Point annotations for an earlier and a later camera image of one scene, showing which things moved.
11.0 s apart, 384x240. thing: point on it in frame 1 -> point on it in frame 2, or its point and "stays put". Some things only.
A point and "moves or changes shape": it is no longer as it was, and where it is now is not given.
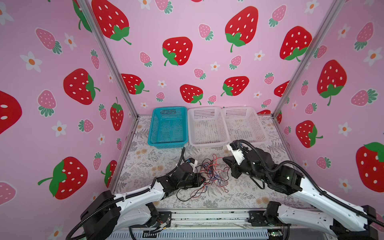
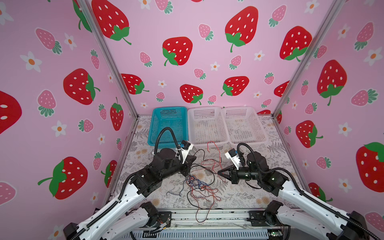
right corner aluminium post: x=335 y=7 stays put
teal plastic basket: x=169 y=127 stays put
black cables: x=212 y=168 moves or changes shape
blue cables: x=216 y=176 moves or changes shape
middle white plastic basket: x=207 y=126 stays put
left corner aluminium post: x=88 y=12 stays put
